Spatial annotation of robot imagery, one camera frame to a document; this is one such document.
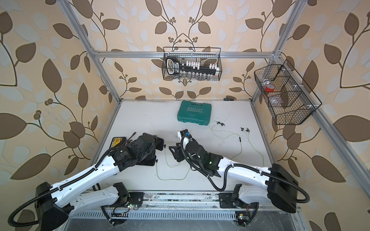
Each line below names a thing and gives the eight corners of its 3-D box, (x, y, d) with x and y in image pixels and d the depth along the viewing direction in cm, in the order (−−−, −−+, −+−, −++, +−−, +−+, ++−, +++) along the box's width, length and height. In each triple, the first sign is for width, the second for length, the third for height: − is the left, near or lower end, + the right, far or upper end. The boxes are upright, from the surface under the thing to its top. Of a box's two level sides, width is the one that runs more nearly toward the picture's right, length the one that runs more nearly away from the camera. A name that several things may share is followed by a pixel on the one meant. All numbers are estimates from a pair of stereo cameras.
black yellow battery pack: (111, 147, 96) (109, 145, 94) (115, 139, 101) (113, 136, 98) (123, 147, 96) (121, 145, 94) (126, 139, 101) (124, 136, 98)
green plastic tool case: (176, 121, 109) (175, 117, 105) (181, 103, 121) (181, 99, 118) (209, 126, 106) (210, 122, 102) (211, 107, 119) (212, 102, 115)
